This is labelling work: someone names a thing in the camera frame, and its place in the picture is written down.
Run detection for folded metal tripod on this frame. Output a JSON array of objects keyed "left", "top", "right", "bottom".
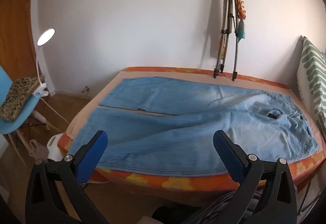
[{"left": 213, "top": 0, "right": 239, "bottom": 81}]

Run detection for orange floral mattress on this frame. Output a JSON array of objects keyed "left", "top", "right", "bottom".
[{"left": 57, "top": 66, "right": 326, "bottom": 193}]

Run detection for green white patterned pillow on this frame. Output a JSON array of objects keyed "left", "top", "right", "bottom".
[{"left": 297, "top": 36, "right": 326, "bottom": 136}]

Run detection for light blue denim pants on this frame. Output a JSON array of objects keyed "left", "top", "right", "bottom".
[{"left": 69, "top": 77, "right": 318, "bottom": 177}]

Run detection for leopard print cloth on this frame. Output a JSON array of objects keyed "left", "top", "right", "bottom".
[{"left": 1, "top": 77, "right": 39, "bottom": 121}]

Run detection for wooden door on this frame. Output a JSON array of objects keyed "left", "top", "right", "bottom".
[{"left": 1, "top": 0, "right": 37, "bottom": 80}]

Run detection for white plastic stool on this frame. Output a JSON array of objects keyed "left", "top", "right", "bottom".
[{"left": 46, "top": 134, "right": 63, "bottom": 162}]

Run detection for blue plastic chair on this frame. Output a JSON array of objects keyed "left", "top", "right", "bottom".
[{"left": 0, "top": 65, "right": 55, "bottom": 168}]

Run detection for white lamp cable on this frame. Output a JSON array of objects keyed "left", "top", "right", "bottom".
[{"left": 35, "top": 94, "right": 71, "bottom": 125}]

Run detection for white clip desk lamp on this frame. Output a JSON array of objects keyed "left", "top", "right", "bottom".
[{"left": 33, "top": 28, "right": 55, "bottom": 98}]

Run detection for colourful fabric on tripod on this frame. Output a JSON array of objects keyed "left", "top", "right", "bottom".
[{"left": 235, "top": 0, "right": 247, "bottom": 42}]

